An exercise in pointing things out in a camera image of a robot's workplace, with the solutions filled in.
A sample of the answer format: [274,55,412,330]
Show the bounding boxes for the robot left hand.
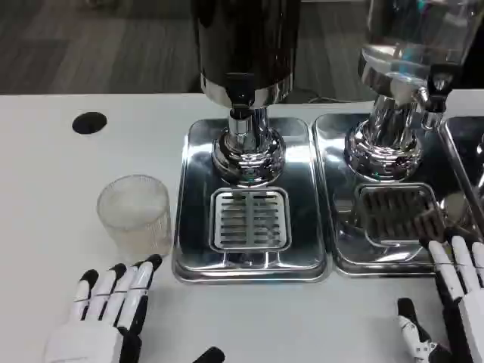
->
[42,253,226,363]

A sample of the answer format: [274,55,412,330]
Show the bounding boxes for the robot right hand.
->
[396,234,484,363]

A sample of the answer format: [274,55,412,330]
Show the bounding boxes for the clear ribbed glass cup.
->
[96,174,173,262]

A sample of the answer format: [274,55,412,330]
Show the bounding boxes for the steel drain grid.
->
[357,184,448,247]
[209,188,291,253]

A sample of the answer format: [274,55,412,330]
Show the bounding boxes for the steel drip tray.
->
[312,112,484,279]
[172,117,329,285]
[440,116,484,243]

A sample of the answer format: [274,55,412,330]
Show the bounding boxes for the clear drink dispenser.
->
[344,0,479,184]

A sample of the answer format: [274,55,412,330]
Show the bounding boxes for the black tap lever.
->
[427,64,455,113]

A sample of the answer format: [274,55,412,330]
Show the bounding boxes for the dark drink dispenser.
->
[191,0,303,189]

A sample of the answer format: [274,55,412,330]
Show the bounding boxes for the black counter cable hole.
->
[72,111,108,135]

